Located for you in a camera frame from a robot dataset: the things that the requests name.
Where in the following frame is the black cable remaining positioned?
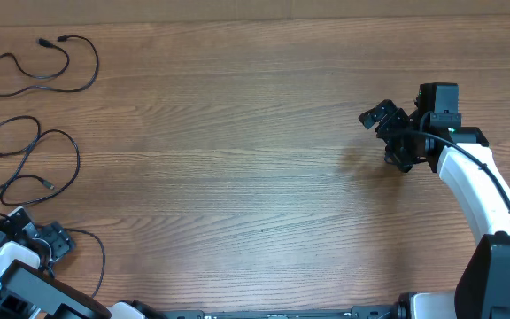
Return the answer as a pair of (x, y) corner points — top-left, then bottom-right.
(62, 227), (107, 299)

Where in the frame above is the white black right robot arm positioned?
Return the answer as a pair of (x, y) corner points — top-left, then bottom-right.
(359, 100), (510, 318)

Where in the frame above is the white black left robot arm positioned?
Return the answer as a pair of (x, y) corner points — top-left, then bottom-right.
(0, 206), (165, 319)

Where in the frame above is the black cable removed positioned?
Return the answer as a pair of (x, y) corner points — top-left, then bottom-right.
(0, 115), (81, 206)
(0, 34), (100, 98)

